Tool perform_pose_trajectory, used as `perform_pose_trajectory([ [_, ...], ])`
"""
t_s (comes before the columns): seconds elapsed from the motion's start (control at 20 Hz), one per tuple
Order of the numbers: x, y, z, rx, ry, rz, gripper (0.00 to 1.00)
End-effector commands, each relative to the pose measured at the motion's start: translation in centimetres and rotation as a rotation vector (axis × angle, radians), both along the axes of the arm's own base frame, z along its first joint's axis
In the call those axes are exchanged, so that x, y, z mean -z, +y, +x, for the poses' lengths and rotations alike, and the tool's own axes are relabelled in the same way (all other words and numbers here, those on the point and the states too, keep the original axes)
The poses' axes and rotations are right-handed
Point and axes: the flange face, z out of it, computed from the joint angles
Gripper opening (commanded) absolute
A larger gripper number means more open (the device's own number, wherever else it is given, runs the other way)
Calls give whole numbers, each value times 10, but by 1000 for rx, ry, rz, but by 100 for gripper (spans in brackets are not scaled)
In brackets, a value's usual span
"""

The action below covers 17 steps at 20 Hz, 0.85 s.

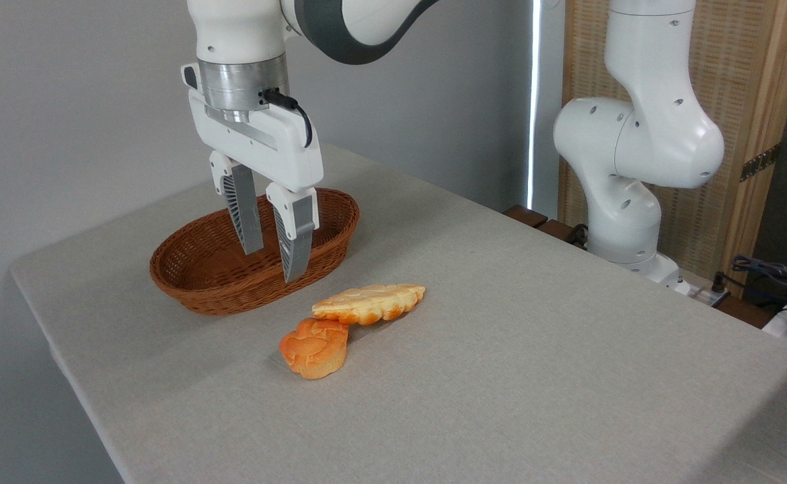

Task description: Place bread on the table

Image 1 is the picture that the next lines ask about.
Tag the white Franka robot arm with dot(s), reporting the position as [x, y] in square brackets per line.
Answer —
[649, 134]

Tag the brown wicker basket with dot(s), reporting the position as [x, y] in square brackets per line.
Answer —
[198, 269]

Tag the orange muffin-shaped bread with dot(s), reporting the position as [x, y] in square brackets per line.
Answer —
[316, 349]

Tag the metal screen hinge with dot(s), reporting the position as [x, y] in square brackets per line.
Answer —
[760, 162]

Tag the leaf-shaped bread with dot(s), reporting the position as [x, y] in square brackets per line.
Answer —
[370, 302]

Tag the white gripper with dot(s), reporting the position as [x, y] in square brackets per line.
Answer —
[272, 148]

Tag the rattan wooden folding screen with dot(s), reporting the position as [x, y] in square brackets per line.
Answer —
[736, 67]

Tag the grey linen tablecloth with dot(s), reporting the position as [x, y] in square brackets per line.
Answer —
[501, 370]

